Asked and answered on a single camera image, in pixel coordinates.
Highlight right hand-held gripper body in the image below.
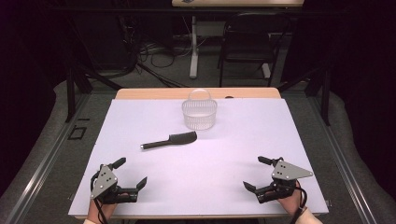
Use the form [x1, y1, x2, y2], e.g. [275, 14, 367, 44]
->
[254, 159, 315, 204]

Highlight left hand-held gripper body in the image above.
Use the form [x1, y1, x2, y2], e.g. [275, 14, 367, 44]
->
[90, 163, 139, 205]

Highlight dark brown comb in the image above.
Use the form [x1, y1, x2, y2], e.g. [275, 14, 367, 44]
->
[140, 131, 198, 150]

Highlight white plastic basket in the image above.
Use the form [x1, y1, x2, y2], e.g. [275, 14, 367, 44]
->
[181, 89, 219, 131]

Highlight person's left hand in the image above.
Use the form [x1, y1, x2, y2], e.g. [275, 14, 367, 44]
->
[87, 199, 118, 218]

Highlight person's right hand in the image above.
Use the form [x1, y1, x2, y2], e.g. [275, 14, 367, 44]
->
[276, 183, 307, 216]

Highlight wooden table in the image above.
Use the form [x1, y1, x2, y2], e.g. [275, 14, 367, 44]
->
[74, 87, 325, 220]

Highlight black metal stand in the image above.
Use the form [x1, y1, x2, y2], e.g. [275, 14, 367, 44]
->
[276, 66, 332, 127]
[64, 62, 125, 124]

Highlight black folding chair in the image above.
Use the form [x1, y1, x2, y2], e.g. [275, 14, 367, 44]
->
[218, 12, 292, 88]

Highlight desk with white legs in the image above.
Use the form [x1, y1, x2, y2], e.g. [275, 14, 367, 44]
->
[171, 0, 304, 79]

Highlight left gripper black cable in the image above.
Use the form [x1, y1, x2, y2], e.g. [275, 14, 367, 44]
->
[90, 174, 109, 224]

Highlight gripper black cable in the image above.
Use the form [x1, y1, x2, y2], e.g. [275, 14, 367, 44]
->
[90, 174, 109, 224]
[289, 179, 308, 224]

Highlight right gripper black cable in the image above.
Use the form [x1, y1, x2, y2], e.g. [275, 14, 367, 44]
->
[289, 179, 308, 224]

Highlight metal floor rail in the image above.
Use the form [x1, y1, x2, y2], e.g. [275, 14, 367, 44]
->
[311, 96, 377, 224]
[6, 92, 92, 224]

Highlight tangle of floor cables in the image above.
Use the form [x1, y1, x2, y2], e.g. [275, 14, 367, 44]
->
[122, 15, 194, 89]

